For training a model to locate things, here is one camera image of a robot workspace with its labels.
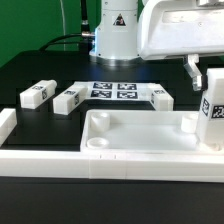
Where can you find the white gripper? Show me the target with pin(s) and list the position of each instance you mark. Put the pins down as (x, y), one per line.
(175, 28)

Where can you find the white desk top tray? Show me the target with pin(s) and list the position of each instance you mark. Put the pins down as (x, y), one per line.
(144, 131)

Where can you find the white fiducial marker sheet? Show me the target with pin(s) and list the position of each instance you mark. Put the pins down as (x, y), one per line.
(120, 90)

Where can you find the white U-shaped fence frame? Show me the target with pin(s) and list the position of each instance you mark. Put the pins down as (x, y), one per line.
(111, 165)

